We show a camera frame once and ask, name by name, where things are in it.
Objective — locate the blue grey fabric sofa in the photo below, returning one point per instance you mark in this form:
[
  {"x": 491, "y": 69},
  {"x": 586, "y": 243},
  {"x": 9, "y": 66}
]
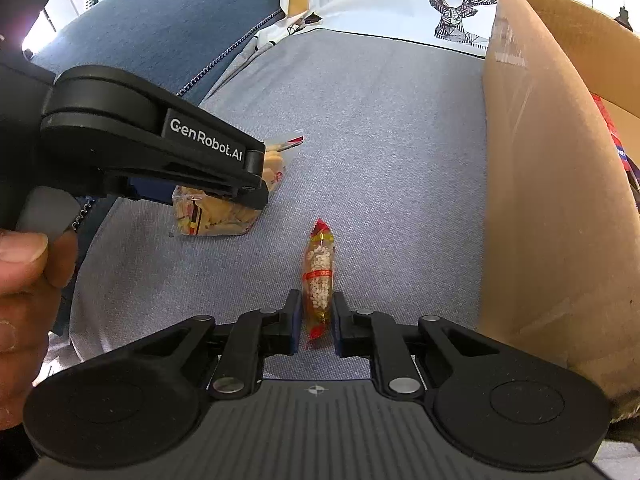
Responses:
[{"x": 390, "y": 160}]

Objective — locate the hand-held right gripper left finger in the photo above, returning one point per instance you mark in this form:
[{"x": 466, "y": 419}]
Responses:
[{"x": 296, "y": 321}]

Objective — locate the white deer print pillow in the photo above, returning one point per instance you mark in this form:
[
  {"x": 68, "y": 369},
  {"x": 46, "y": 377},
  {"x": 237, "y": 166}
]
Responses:
[{"x": 375, "y": 5}]

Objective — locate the small peanut bar packet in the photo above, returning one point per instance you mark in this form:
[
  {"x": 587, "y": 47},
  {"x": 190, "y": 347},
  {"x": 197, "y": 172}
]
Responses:
[{"x": 319, "y": 270}]

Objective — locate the brown cardboard box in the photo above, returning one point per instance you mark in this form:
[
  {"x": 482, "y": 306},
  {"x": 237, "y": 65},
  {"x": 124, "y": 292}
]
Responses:
[{"x": 540, "y": 185}]

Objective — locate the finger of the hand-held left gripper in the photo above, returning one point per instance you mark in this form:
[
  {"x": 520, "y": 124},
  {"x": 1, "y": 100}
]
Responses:
[{"x": 210, "y": 145}]

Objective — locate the long red snack packet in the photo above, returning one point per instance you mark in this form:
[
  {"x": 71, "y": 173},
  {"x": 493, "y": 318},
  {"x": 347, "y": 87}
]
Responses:
[{"x": 612, "y": 130}]

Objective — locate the person's left hand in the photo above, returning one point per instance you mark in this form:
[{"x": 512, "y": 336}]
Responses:
[{"x": 25, "y": 320}]

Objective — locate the clear bag of crackers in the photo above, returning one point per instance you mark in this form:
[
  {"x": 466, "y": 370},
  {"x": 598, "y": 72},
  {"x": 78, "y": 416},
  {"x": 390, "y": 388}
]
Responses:
[{"x": 215, "y": 220}]

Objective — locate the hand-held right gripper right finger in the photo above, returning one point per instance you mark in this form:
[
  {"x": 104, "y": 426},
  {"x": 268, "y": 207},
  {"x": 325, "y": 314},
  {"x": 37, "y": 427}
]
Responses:
[{"x": 337, "y": 326}]

